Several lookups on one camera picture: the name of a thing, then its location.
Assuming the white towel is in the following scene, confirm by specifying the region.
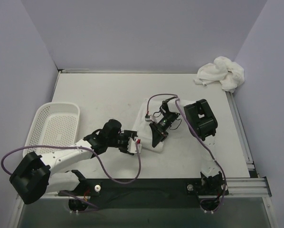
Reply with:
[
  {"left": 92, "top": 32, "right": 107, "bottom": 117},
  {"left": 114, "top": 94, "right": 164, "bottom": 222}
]
[
  {"left": 131, "top": 96, "right": 188, "bottom": 154},
  {"left": 194, "top": 56, "right": 245, "bottom": 93}
]

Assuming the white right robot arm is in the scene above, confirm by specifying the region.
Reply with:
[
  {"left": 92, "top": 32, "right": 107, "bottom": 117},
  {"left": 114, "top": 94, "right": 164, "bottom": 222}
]
[{"left": 145, "top": 96, "right": 224, "bottom": 195}]

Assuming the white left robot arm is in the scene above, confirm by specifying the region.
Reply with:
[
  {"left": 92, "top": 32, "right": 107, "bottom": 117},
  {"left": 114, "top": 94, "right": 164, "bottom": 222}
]
[{"left": 9, "top": 119, "right": 142, "bottom": 205}]

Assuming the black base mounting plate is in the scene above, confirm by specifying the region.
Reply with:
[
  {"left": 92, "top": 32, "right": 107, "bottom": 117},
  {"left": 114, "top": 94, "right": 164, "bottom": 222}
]
[{"left": 58, "top": 178, "right": 229, "bottom": 211}]

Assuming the white perforated plastic basket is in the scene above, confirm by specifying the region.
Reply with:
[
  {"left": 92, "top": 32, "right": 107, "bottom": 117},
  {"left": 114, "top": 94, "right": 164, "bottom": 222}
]
[{"left": 25, "top": 102, "right": 80, "bottom": 146}]

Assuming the crumpled white towel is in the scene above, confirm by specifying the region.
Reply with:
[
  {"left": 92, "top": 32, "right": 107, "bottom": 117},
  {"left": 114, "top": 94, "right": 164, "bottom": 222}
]
[{"left": 194, "top": 56, "right": 245, "bottom": 93}]

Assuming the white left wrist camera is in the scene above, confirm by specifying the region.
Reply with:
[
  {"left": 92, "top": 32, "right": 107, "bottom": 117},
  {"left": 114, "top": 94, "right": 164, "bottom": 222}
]
[{"left": 128, "top": 138, "right": 142, "bottom": 155}]

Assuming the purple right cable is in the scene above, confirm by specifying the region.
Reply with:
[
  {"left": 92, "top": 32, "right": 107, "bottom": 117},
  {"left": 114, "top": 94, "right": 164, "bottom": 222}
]
[{"left": 145, "top": 94, "right": 228, "bottom": 213}]

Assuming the purple cable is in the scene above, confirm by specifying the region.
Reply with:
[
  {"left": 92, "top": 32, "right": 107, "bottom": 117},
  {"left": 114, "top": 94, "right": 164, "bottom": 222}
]
[
  {"left": 145, "top": 94, "right": 228, "bottom": 213},
  {"left": 1, "top": 140, "right": 142, "bottom": 212}
]

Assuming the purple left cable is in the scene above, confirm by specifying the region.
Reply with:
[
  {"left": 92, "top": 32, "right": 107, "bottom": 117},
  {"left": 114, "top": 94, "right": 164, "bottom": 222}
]
[{"left": 1, "top": 140, "right": 142, "bottom": 212}]

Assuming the aluminium front rail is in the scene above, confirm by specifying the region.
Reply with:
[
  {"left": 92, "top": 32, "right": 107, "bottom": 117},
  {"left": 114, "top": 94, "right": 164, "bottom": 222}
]
[{"left": 16, "top": 177, "right": 272, "bottom": 200}]

